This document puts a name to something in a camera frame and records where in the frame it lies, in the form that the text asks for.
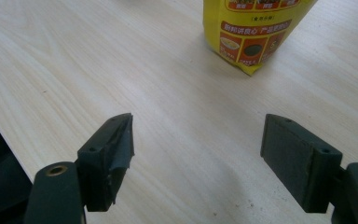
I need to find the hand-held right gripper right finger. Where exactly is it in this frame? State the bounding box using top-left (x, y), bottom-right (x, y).
top-left (259, 113), bottom-right (344, 215)

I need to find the yellow printed seasoning bag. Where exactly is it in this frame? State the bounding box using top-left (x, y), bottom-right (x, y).
top-left (202, 0), bottom-right (319, 77)

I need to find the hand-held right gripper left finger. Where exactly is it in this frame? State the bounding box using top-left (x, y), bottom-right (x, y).
top-left (75, 112), bottom-right (136, 213)

